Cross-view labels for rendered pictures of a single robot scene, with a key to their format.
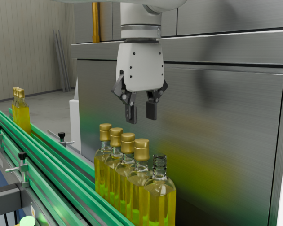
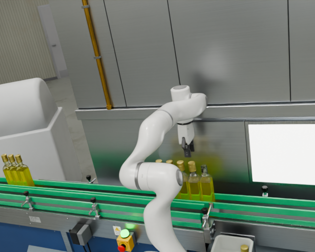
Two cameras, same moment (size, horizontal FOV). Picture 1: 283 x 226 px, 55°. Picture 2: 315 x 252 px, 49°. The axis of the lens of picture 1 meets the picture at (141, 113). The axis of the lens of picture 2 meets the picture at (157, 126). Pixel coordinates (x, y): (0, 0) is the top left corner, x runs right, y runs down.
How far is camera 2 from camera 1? 119 cm
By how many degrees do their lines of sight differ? 28
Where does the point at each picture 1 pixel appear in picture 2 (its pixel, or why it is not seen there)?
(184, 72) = (196, 123)
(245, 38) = (225, 108)
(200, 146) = (211, 154)
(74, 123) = (0, 162)
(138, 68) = (189, 134)
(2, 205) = (84, 238)
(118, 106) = not seen: hidden behind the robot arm
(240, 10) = (218, 96)
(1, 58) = not seen: outside the picture
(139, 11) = not seen: hidden behind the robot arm
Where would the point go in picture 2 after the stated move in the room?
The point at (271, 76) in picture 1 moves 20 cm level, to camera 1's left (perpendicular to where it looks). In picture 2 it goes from (239, 122) to (206, 137)
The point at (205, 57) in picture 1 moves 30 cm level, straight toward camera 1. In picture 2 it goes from (206, 116) to (238, 137)
